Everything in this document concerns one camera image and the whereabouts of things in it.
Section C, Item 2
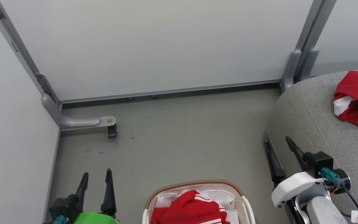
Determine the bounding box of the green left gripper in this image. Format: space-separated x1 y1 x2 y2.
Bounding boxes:
73 168 120 224

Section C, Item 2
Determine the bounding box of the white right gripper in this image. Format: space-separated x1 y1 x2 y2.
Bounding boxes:
264 136 325 208

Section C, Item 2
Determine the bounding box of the grey fabric sofa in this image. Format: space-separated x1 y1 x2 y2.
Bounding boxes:
264 68 358 224

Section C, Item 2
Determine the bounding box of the black caster wheel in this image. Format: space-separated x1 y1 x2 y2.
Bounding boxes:
107 124 118 139

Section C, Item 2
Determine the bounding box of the grey partition support foot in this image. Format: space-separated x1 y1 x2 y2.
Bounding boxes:
300 47 319 82
281 49 302 91
42 94 117 131

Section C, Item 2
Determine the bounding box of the white laundry basket brown rim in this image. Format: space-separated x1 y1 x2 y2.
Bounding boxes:
142 180 256 224

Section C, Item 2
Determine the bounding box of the red garment with white stripes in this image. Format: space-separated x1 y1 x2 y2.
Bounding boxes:
150 190 231 224

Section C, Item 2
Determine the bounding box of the teal right camera connector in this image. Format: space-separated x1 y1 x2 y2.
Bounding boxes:
321 167 344 188

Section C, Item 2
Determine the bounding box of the thin black cable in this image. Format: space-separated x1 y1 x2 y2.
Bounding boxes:
342 185 358 220

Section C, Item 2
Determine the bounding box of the grey partition bottom rail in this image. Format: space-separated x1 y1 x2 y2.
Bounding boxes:
59 79 282 104

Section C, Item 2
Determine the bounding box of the grey partition post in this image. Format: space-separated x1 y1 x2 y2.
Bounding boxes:
294 0 338 82
0 0 62 110

